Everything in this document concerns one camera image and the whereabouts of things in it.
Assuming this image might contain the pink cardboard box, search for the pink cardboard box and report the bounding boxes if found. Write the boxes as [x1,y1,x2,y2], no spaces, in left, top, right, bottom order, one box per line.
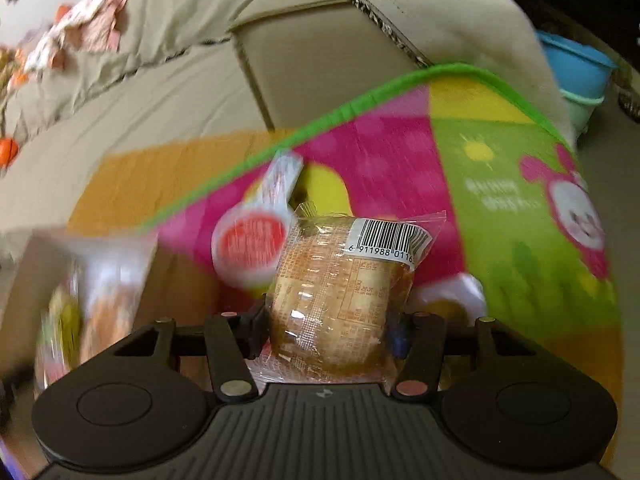
[1,230,219,379]

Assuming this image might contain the packaged bread bun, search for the packaged bread bun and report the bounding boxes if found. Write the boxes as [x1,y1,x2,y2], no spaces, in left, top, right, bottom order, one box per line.
[248,211,447,385]

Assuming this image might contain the bread packet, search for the bread packet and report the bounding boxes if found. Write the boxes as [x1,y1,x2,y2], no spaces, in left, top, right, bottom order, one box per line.
[77,237,156,363]

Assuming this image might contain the brown candy balls packet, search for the brown candy balls packet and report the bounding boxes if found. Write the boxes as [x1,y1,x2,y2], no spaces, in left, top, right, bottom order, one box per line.
[406,273,488,332]

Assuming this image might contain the green yellow snack packet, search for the green yellow snack packet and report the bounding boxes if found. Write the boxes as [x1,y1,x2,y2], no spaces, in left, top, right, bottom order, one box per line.
[35,260,84,396]

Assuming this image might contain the colourful cartoon play mat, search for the colourful cartoon play mat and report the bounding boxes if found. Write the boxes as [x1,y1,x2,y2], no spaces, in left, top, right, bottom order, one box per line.
[152,64,623,398]

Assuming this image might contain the beige covered sofa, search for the beige covered sofa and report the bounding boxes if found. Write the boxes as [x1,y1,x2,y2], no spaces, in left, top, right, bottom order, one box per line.
[1,0,576,231]

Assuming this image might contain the orange toy ball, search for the orange toy ball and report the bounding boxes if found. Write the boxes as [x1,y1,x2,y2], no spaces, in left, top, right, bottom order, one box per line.
[0,138,20,169]

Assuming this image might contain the blue plastic bucket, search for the blue plastic bucket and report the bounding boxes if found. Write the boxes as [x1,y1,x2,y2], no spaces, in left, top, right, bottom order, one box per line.
[537,30,616,136]

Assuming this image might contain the pink baby clothes pile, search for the pink baby clothes pile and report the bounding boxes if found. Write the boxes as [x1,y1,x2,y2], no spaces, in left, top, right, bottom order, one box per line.
[23,0,128,73]

